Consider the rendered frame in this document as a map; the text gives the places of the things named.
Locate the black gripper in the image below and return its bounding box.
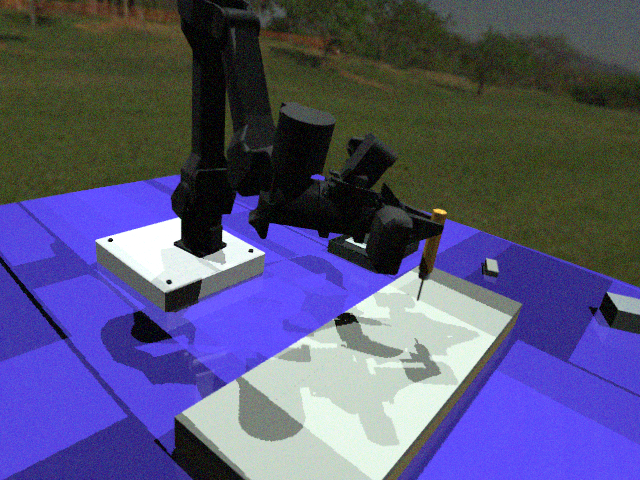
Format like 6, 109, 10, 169
310, 176, 444, 276

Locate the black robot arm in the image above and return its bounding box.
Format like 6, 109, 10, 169
171, 0, 398, 258

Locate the white rectangular floor panel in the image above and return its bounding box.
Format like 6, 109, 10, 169
174, 265, 523, 480

